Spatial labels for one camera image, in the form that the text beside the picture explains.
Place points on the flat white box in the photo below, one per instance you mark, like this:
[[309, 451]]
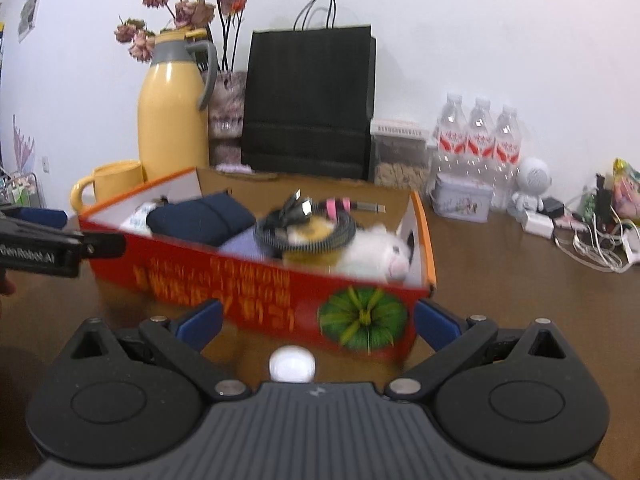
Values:
[[400, 129]]

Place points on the yellow snack packet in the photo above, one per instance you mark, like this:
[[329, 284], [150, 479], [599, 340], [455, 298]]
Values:
[[627, 187]]

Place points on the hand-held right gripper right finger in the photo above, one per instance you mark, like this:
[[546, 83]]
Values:
[[435, 325]]

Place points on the navy zip pouch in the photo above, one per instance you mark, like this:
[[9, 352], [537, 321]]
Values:
[[200, 220]]

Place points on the purple fabric pouch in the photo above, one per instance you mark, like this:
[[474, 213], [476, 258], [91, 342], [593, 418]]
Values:
[[245, 248]]

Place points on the black paper bag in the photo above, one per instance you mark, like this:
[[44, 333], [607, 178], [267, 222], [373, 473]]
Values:
[[305, 110]]

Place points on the pink wall drawing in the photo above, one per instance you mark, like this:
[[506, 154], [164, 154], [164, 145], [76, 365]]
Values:
[[23, 147]]

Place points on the white astronaut figure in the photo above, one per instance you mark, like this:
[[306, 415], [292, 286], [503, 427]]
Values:
[[532, 180]]

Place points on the white charger block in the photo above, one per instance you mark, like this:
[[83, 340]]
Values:
[[537, 224]]

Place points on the floral tin box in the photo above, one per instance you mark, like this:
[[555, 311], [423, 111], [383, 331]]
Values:
[[462, 200]]

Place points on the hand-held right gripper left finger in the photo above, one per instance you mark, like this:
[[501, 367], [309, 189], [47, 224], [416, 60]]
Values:
[[202, 325]]

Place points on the white round cap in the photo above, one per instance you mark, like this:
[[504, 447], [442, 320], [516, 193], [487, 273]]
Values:
[[292, 364]]

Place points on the dark green small bottle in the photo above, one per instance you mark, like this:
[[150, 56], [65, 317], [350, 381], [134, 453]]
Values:
[[602, 200]]

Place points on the wall poster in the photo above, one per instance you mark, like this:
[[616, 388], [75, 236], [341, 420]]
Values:
[[30, 10]]

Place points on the clear jar of seeds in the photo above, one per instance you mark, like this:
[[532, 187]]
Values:
[[400, 170]]

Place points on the white alpaca plush toy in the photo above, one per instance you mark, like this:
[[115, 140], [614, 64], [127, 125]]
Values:
[[370, 255]]

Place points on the yellow mug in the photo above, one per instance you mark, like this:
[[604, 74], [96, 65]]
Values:
[[117, 180]]

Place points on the red cardboard box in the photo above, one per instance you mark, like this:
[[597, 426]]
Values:
[[225, 290]]

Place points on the yellow thermos jug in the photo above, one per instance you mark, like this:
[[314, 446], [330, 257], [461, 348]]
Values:
[[170, 120]]

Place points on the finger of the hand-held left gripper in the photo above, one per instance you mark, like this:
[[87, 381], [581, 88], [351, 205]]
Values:
[[45, 220], [102, 247]]

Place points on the dried rose bouquet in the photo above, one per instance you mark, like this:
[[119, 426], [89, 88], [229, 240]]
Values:
[[192, 10]]

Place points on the pink glass vase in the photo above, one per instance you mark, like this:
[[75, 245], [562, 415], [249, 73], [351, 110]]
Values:
[[227, 110]]

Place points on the lilac ribbed pad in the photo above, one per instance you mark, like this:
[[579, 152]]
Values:
[[245, 171]]

